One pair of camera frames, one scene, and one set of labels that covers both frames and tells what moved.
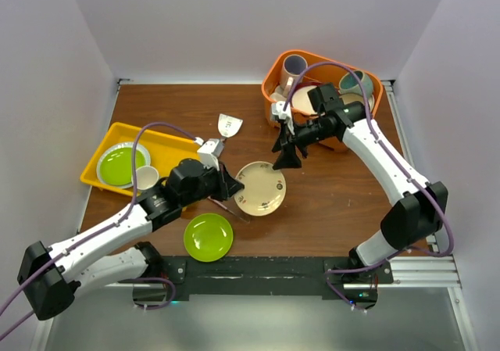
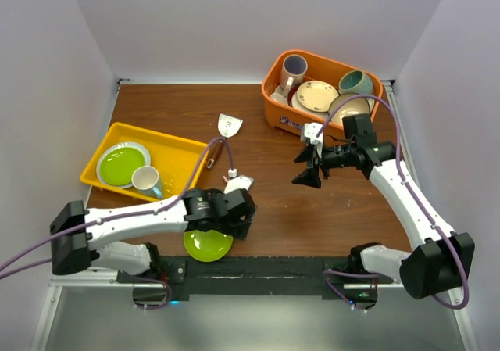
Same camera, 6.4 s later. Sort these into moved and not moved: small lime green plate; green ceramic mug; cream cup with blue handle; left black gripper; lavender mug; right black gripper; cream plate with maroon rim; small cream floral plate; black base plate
Moved: right black gripper; small cream floral plate; left black gripper
Not moved: lavender mug; cream cup with blue handle; green ceramic mug; black base plate; small lime green plate; cream plate with maroon rim
